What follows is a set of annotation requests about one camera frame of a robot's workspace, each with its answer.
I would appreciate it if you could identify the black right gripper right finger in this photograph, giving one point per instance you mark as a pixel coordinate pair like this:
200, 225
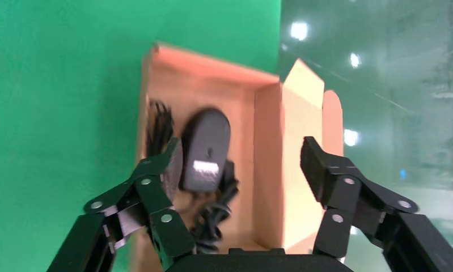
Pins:
346, 195

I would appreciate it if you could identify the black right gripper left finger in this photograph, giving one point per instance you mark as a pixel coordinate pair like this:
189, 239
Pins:
143, 210

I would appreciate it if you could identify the black power plug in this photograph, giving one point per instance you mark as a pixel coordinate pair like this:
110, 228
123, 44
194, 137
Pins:
211, 221

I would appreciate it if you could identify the black computer mouse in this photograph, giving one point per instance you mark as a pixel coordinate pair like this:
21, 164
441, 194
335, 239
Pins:
207, 139

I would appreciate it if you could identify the open shallow cardboard box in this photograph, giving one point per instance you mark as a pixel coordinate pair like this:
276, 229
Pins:
271, 150

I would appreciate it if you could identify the green tablecloth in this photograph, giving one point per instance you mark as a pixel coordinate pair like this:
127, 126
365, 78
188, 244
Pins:
61, 94

